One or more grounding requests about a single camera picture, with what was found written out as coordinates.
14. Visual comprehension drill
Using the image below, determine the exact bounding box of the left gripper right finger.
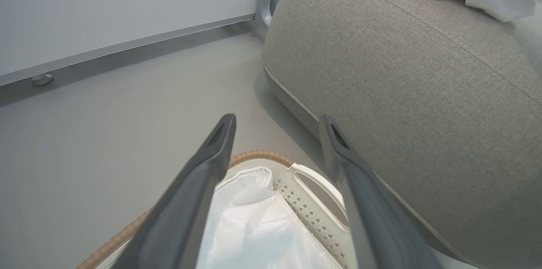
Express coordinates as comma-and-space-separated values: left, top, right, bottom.
318, 115, 443, 269

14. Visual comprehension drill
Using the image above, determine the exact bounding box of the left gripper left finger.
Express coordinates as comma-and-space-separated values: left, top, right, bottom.
111, 113, 237, 269

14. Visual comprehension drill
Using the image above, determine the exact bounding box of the grey fabric sofa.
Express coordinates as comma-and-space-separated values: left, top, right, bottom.
262, 0, 542, 269

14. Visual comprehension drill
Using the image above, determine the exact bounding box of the white wicker laundry basket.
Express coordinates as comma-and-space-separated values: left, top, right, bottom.
76, 150, 354, 269

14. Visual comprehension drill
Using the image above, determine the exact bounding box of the white basket liner bag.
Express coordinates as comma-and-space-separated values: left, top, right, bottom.
196, 166, 344, 269

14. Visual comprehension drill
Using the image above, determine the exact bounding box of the grey partition bottom rail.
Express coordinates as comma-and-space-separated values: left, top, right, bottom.
0, 13, 257, 88

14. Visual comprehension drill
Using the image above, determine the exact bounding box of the grey rounded post bracket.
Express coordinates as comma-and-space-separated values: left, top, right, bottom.
255, 0, 274, 32

